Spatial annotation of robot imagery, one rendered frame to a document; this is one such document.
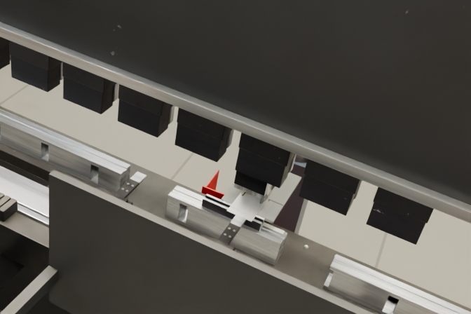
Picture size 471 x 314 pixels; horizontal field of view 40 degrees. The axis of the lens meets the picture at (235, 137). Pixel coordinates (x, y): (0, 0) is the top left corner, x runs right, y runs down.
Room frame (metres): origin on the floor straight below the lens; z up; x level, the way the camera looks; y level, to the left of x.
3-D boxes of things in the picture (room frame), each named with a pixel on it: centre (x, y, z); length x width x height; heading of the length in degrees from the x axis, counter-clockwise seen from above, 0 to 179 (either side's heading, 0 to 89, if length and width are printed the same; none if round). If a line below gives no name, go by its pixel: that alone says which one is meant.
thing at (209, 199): (1.54, -0.04, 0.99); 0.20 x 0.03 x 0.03; 72
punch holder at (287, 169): (1.52, -0.10, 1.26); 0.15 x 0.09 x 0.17; 72
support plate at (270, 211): (1.67, -0.12, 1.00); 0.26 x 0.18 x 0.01; 162
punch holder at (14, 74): (1.77, 0.66, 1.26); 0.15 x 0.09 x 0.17; 72
